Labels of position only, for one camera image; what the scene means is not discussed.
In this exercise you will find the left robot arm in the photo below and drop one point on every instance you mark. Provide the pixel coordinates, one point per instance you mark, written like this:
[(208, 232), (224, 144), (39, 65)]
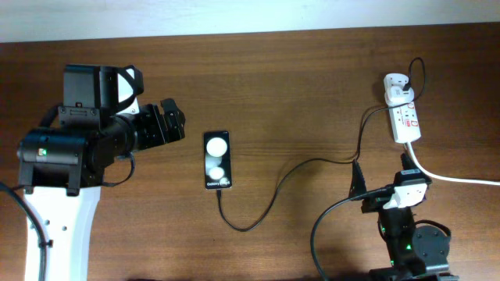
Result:
[(63, 161)]

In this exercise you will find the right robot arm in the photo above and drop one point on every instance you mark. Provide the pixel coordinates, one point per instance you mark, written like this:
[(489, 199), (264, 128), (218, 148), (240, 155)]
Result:
[(418, 250)]

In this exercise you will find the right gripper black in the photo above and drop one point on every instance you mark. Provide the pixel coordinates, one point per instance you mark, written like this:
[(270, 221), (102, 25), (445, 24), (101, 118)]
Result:
[(358, 186)]

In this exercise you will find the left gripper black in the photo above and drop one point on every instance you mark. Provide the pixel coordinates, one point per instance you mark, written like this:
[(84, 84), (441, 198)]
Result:
[(157, 133)]

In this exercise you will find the black smartphone with white circles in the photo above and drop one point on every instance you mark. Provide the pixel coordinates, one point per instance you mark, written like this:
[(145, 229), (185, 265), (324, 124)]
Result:
[(217, 160)]

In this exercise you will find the white USB charger adapter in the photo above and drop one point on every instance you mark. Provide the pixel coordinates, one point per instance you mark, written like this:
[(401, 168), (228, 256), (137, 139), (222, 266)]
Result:
[(395, 96)]

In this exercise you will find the white power strip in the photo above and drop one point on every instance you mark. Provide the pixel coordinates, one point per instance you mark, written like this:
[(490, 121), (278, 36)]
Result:
[(404, 122)]

